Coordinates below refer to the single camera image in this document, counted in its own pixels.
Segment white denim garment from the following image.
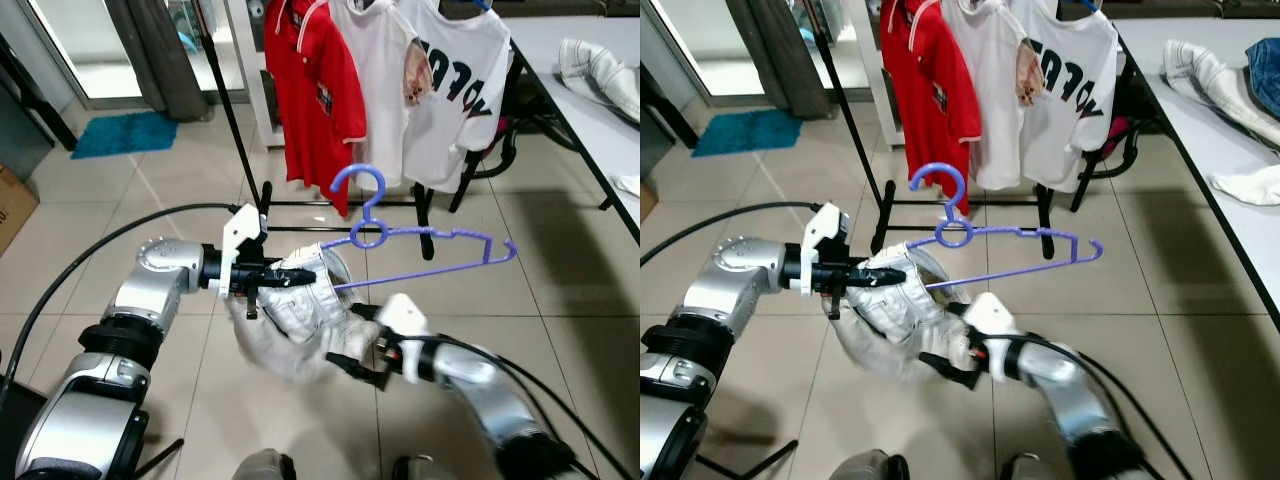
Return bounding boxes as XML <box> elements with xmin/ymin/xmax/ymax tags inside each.
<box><xmin>558</xmin><ymin>38</ymin><xmax>641</xmax><ymax>123</ymax></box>
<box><xmin>1162</xmin><ymin>38</ymin><xmax>1280</xmax><ymax>153</ymax></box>
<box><xmin>225</xmin><ymin>243</ymin><xmax>386</xmax><ymax>386</ymax></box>
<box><xmin>830</xmin><ymin>243</ymin><xmax>976</xmax><ymax>386</ymax></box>

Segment purple plastic hanger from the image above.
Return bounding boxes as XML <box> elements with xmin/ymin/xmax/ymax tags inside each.
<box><xmin>320</xmin><ymin>165</ymin><xmax>519</xmax><ymax>294</ymax></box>
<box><xmin>905</xmin><ymin>163</ymin><xmax>1105</xmax><ymax>294</ymax></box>

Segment blue denim garment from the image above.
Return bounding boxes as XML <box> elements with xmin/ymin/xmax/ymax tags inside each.
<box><xmin>1243</xmin><ymin>38</ymin><xmax>1280</xmax><ymax>119</ymax></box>

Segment black garment rack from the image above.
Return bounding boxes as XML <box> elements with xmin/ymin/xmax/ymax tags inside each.
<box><xmin>195</xmin><ymin>0</ymin><xmax>441</xmax><ymax>263</ymax></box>
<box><xmin>812</xmin><ymin>0</ymin><xmax>1058</xmax><ymax>263</ymax></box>

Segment red polo shirt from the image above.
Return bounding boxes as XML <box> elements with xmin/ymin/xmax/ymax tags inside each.
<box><xmin>262</xmin><ymin>0</ymin><xmax>369</xmax><ymax>216</ymax></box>
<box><xmin>880</xmin><ymin>0</ymin><xmax>983</xmax><ymax>216</ymax></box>

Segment teal rug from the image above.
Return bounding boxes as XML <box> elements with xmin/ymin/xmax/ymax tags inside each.
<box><xmin>70</xmin><ymin>110</ymin><xmax>181</xmax><ymax>161</ymax></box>
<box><xmin>690</xmin><ymin>108</ymin><xmax>803</xmax><ymax>159</ymax></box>

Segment white T-shirt black letters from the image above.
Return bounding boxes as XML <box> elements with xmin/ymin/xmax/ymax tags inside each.
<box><xmin>395</xmin><ymin>0</ymin><xmax>514</xmax><ymax>194</ymax></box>
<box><xmin>1008</xmin><ymin>0</ymin><xmax>1123</xmax><ymax>194</ymax></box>

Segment plain white T-shirt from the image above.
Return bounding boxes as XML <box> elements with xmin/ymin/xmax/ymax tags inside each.
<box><xmin>940</xmin><ymin>0</ymin><xmax>1046</xmax><ymax>191</ymax></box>
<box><xmin>328</xmin><ymin>0</ymin><xmax>436</xmax><ymax>191</ymax></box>

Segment white shelf unit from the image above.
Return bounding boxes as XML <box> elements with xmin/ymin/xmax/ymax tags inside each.
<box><xmin>845</xmin><ymin>0</ymin><xmax>901</xmax><ymax>151</ymax></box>
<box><xmin>222</xmin><ymin>0</ymin><xmax>291</xmax><ymax>151</ymax></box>

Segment grey curtain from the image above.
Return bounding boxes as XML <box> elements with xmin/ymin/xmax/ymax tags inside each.
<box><xmin>725</xmin><ymin>0</ymin><xmax>831</xmax><ymax>121</ymax></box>
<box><xmin>105</xmin><ymin>0</ymin><xmax>209</xmax><ymax>123</ymax></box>

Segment black chair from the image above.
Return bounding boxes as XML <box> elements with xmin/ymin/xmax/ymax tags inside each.
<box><xmin>447</xmin><ymin>60</ymin><xmax>536</xmax><ymax>216</ymax></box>
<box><xmin>1068</xmin><ymin>50</ymin><xmax>1166</xmax><ymax>213</ymax></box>

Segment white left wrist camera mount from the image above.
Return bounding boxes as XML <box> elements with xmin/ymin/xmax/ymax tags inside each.
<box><xmin>220</xmin><ymin>204</ymin><xmax>269</xmax><ymax>301</ymax></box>
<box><xmin>800</xmin><ymin>202</ymin><xmax>851</xmax><ymax>301</ymax></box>

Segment thick black cable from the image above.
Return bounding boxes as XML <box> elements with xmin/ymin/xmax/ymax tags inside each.
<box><xmin>0</xmin><ymin>203</ymin><xmax>241</xmax><ymax>401</ymax></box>

